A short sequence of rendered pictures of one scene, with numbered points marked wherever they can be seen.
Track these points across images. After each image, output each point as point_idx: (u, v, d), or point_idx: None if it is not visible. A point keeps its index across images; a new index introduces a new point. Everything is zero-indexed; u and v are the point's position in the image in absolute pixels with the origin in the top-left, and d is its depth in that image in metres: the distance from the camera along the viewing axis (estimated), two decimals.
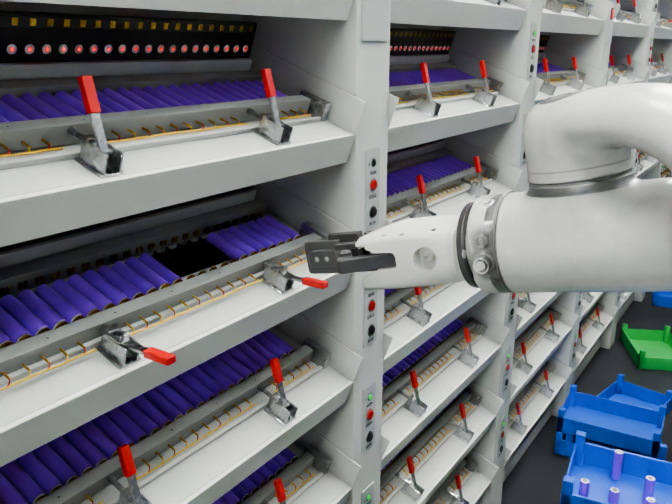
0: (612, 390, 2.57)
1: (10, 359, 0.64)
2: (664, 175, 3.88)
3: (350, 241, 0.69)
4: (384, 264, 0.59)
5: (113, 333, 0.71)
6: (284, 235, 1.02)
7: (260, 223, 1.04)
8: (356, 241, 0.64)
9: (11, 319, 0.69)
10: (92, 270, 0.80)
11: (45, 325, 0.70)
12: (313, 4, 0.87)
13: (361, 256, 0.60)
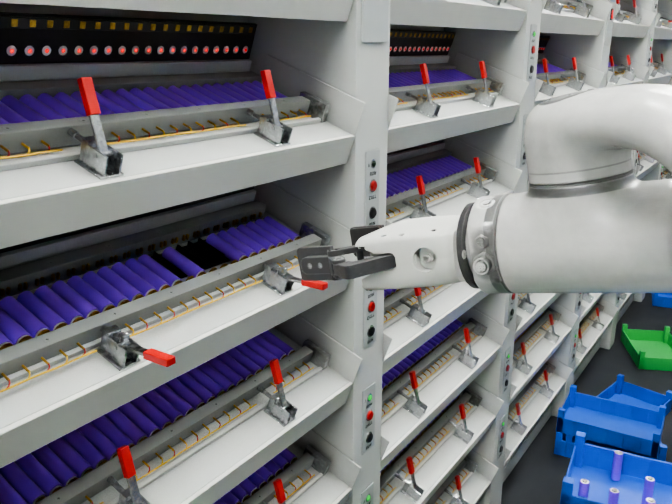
0: (611, 391, 2.57)
1: (10, 360, 0.64)
2: (664, 175, 3.88)
3: None
4: (390, 265, 0.59)
5: (113, 334, 0.71)
6: (284, 236, 1.02)
7: (260, 224, 1.04)
8: (350, 246, 0.62)
9: (11, 320, 0.69)
10: (92, 271, 0.80)
11: (44, 326, 0.70)
12: (313, 5, 0.87)
13: (365, 259, 0.58)
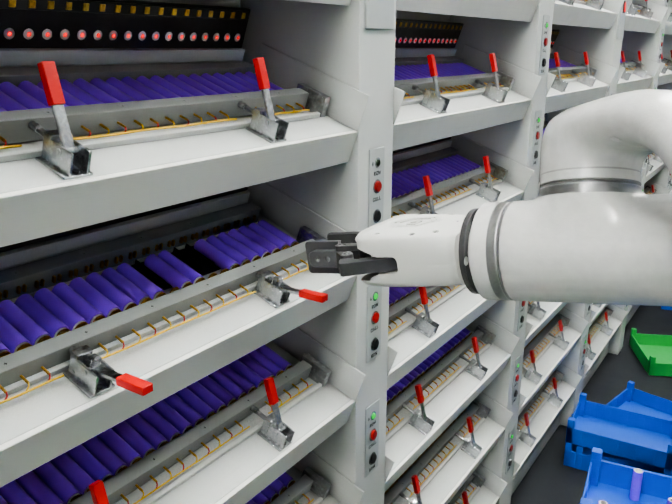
0: (621, 398, 2.48)
1: None
2: None
3: (335, 262, 0.66)
4: None
5: (83, 357, 0.62)
6: (280, 241, 0.93)
7: (254, 228, 0.95)
8: None
9: None
10: (63, 283, 0.71)
11: (4, 348, 0.61)
12: None
13: None
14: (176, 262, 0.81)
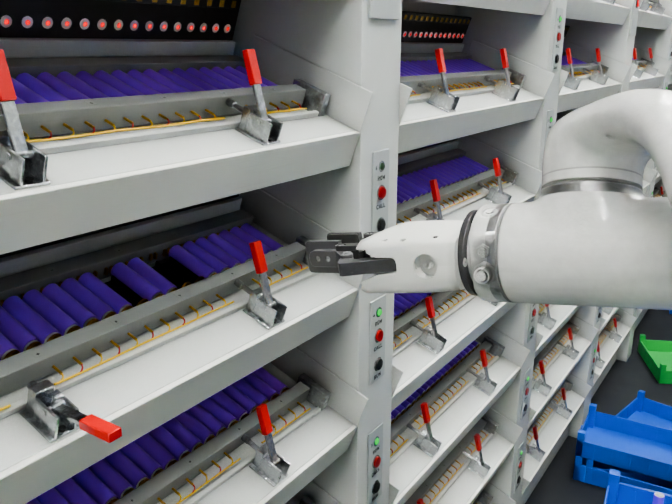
0: (632, 408, 2.39)
1: None
2: None
3: (349, 242, 0.68)
4: (384, 268, 0.59)
5: (42, 394, 0.54)
6: (265, 247, 0.85)
7: (237, 233, 0.87)
8: (358, 243, 0.64)
9: None
10: (15, 296, 0.63)
11: None
12: None
13: (362, 259, 0.60)
14: (147, 271, 0.73)
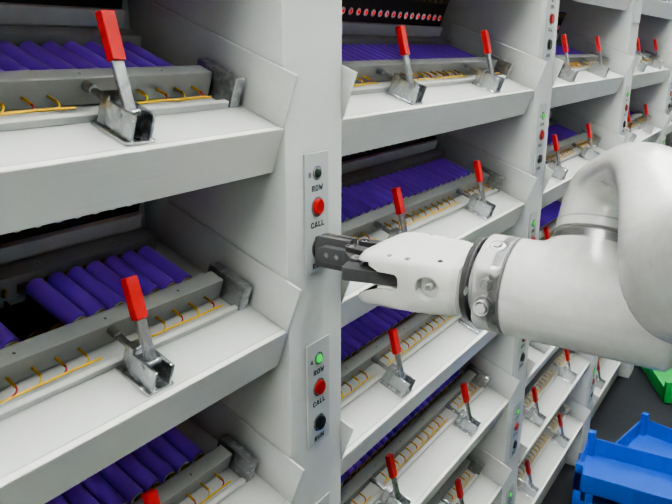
0: (635, 432, 2.20)
1: None
2: None
3: (343, 246, 0.67)
4: (384, 282, 0.60)
5: None
6: (164, 278, 0.66)
7: (130, 259, 0.67)
8: (366, 248, 0.65)
9: None
10: None
11: None
12: None
13: (365, 268, 0.61)
14: None
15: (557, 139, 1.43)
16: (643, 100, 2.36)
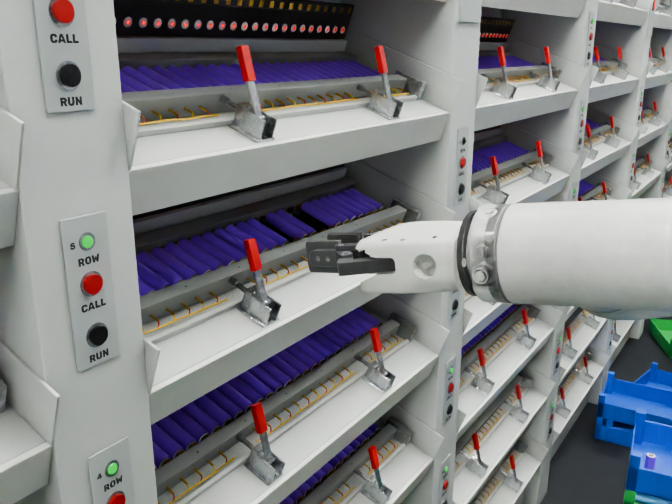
0: (645, 378, 2.60)
1: (158, 302, 0.68)
2: None
3: (349, 242, 0.68)
4: (383, 268, 0.59)
5: (242, 289, 0.75)
6: (370, 205, 1.06)
7: (346, 194, 1.08)
8: (357, 243, 0.64)
9: (152, 271, 0.73)
10: (210, 232, 0.84)
11: (182, 277, 0.74)
12: None
13: (361, 259, 0.60)
14: (293, 219, 0.94)
15: (589, 128, 1.83)
16: (652, 98, 2.76)
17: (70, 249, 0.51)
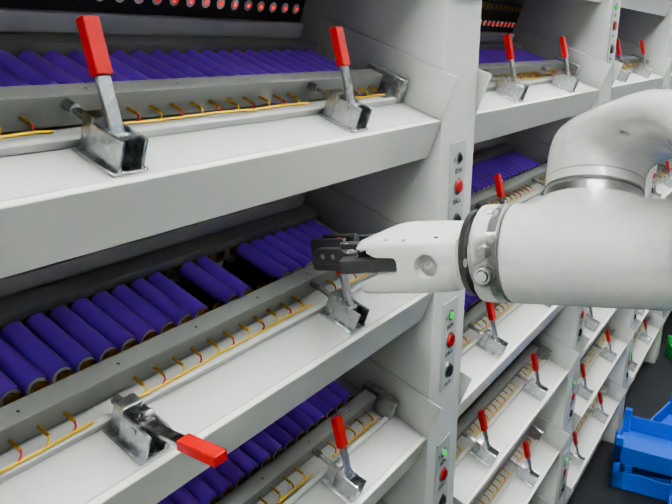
0: (665, 412, 2.33)
1: None
2: None
3: None
4: (384, 268, 0.60)
5: (130, 409, 0.47)
6: None
7: (303, 230, 0.81)
8: None
9: None
10: (85, 299, 0.57)
11: (13, 386, 0.47)
12: None
13: (363, 258, 0.61)
14: (219, 271, 0.67)
15: None
16: None
17: None
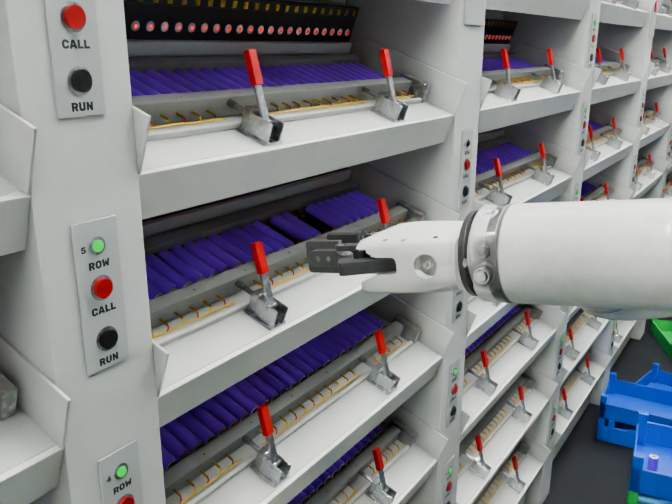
0: (647, 379, 2.60)
1: (167, 306, 0.68)
2: None
3: (349, 242, 0.69)
4: (384, 268, 0.59)
5: (248, 292, 0.76)
6: (375, 207, 1.06)
7: (351, 197, 1.08)
8: (358, 243, 0.64)
9: (159, 274, 0.73)
10: (216, 234, 0.84)
11: (189, 280, 0.74)
12: None
13: (362, 259, 0.60)
14: (298, 221, 0.94)
15: (592, 129, 1.83)
16: (653, 99, 2.76)
17: (81, 253, 0.51)
